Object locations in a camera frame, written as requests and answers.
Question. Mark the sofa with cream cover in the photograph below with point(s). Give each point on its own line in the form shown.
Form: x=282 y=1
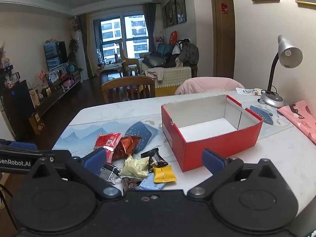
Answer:
x=172 y=79

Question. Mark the dark chocolate wrapper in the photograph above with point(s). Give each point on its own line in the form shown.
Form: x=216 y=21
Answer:
x=130 y=184

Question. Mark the pink jacket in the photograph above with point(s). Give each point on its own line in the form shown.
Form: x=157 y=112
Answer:
x=207 y=85

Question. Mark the pink packet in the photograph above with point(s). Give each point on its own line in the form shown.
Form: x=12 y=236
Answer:
x=298 y=118

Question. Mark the pink toy bag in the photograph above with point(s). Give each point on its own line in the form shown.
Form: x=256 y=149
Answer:
x=68 y=83

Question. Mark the window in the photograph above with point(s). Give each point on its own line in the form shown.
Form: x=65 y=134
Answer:
x=111 y=29

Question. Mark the light blue snack packet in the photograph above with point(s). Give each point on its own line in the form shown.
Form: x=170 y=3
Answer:
x=150 y=185

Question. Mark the silver desk lamp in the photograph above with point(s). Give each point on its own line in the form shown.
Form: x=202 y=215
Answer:
x=288 y=54

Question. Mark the yellow brown curtain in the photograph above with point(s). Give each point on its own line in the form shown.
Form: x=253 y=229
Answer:
x=86 y=42

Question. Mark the pile of clothes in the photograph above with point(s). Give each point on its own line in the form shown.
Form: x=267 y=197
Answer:
x=187 y=51

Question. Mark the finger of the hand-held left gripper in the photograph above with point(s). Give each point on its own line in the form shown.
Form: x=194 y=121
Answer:
x=23 y=145

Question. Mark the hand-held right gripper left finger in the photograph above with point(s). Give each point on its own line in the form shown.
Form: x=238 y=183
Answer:
x=95 y=159

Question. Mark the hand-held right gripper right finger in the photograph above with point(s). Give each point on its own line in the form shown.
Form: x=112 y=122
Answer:
x=212 y=160

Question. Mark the red door decoration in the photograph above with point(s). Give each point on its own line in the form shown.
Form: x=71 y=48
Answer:
x=224 y=8

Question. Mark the wooden door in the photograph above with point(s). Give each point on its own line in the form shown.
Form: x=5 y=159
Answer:
x=223 y=42

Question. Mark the white printed packet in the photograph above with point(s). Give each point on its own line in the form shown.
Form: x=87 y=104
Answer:
x=246 y=91

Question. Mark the silver snack bar packet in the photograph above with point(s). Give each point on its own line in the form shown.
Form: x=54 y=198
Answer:
x=109 y=171

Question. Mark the orange paper bag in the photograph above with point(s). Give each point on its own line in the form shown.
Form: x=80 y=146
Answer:
x=34 y=98

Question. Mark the white standing air conditioner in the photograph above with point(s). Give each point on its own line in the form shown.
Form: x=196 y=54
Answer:
x=81 y=54

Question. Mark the brown cardboard box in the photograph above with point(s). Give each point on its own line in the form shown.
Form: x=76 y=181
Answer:
x=36 y=123

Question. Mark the television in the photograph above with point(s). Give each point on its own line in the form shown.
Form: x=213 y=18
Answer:
x=55 y=54

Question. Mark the yellow candy packet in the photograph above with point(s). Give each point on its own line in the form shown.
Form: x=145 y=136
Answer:
x=164 y=174

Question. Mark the pink flowers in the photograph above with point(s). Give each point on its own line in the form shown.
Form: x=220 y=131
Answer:
x=44 y=77

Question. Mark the grey curtain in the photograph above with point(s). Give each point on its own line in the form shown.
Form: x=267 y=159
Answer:
x=149 y=24

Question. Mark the red cardboard box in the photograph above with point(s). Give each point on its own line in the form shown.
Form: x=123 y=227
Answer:
x=217 y=143

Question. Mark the wooden chair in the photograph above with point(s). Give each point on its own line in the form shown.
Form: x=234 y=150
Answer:
x=128 y=81

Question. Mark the brown cookie packet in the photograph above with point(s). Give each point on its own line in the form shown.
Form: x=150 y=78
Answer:
x=127 y=145

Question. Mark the dark framed wall picture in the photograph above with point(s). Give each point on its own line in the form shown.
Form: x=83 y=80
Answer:
x=180 y=6
x=170 y=12
x=164 y=17

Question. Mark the beige garment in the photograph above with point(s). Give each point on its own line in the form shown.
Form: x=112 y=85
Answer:
x=155 y=74

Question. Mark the red checkered snack packet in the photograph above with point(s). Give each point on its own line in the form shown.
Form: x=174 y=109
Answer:
x=108 y=140

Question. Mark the pale yellow snack packet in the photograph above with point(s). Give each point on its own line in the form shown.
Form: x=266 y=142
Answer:
x=134 y=166

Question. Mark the yellow armchair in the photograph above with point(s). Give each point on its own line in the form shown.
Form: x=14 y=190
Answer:
x=130 y=63

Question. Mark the black cabinet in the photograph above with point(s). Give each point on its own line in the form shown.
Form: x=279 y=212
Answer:
x=17 y=103

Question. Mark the dark wooden TV cabinet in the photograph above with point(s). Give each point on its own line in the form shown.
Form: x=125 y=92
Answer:
x=61 y=88

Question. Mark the dark brown candy packet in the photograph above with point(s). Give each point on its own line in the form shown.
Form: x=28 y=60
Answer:
x=154 y=160

